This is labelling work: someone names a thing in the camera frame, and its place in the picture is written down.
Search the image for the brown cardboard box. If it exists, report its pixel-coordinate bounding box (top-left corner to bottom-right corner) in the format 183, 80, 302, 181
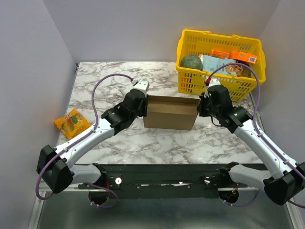
143, 95, 200, 131

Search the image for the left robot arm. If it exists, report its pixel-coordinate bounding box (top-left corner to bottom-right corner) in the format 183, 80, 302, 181
36, 88, 147, 194

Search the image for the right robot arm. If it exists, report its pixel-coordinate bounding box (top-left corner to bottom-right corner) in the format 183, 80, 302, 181
197, 84, 305, 205

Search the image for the orange snack box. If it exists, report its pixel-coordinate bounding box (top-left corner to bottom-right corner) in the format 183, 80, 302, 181
211, 49, 230, 59

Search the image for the light blue chips bag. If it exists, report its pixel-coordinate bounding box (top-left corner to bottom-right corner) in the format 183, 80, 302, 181
202, 55, 239, 76

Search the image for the green round melon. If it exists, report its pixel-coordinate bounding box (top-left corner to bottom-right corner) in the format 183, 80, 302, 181
180, 54, 203, 71

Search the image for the orange juice carton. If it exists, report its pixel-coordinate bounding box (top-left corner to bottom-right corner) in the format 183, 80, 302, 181
230, 51, 258, 64

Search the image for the yellow plastic basket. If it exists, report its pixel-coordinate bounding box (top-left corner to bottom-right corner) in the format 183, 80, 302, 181
176, 29, 266, 102

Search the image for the orange candy bag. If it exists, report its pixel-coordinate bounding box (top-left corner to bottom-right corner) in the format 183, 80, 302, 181
54, 109, 91, 140

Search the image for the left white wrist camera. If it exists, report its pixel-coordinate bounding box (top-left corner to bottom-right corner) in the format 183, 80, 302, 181
132, 80, 150, 92

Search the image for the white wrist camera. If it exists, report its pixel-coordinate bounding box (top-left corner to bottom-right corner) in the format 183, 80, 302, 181
205, 77, 221, 88
132, 80, 150, 92

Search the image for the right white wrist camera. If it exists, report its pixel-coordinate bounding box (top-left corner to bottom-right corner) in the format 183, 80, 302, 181
205, 77, 221, 88

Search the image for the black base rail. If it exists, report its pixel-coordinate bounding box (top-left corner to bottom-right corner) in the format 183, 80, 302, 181
78, 163, 248, 200

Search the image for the aluminium frame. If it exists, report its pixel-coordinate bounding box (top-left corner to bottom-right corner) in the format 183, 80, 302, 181
28, 186, 305, 229

